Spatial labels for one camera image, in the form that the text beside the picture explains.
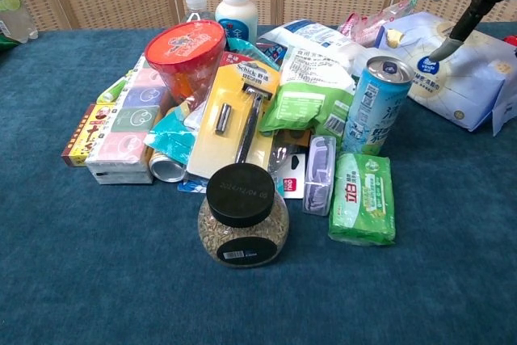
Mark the blue white tissue box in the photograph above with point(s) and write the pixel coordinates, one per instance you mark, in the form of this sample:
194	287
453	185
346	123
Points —
464	82

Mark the pink snack bag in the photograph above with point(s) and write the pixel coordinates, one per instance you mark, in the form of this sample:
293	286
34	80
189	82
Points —
365	23

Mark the green soap packet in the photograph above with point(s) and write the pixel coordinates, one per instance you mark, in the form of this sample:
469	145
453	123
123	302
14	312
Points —
361	199

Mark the light blue drink can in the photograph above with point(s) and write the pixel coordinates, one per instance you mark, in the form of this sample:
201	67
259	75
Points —
373	106

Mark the white bag with blue print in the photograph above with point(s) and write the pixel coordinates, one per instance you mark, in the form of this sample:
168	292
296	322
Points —
311	36

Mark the green and white food bag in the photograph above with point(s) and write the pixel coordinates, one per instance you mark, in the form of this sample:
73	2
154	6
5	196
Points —
307	94

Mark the blue red small snack pack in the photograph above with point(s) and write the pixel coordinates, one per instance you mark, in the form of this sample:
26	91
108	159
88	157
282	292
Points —
274	54

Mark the teal white foil packet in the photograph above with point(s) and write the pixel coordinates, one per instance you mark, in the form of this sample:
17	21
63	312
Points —
244	50

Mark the white plastic bottle white cap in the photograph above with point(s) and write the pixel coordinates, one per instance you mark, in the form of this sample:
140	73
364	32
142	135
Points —
236	11

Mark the clear plastic case purple contents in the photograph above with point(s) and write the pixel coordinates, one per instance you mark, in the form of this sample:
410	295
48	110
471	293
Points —
319	179

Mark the white hang card red label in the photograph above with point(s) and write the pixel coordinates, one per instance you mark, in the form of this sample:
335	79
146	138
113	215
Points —
292	183

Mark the clear water bottle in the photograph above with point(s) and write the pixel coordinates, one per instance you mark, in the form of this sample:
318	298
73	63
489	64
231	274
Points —
196	5

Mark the yellow razor blister pack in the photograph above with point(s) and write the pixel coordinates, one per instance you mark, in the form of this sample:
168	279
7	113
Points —
230	123

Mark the red lidded noodle bowl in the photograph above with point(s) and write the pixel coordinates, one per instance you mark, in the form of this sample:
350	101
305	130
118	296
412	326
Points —
186	58

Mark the glass jar with black lid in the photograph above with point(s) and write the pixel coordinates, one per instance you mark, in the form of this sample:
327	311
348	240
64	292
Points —
242	220

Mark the teal wrinkled sachet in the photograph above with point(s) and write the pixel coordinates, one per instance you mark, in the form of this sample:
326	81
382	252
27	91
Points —
171	139

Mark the silver can lying down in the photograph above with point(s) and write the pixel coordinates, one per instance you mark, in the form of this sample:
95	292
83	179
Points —
167	169

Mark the green and yellow small pack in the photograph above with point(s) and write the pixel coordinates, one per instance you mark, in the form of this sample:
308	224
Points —
113	88

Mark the pastel pocket tissue multipack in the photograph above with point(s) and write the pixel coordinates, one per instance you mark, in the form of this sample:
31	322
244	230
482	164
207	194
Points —
129	135

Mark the red and yellow spice box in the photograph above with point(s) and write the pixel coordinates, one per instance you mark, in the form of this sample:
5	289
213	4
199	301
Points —
87	139

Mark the blue carpet table cover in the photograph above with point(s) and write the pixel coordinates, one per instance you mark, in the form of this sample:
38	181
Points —
121	280

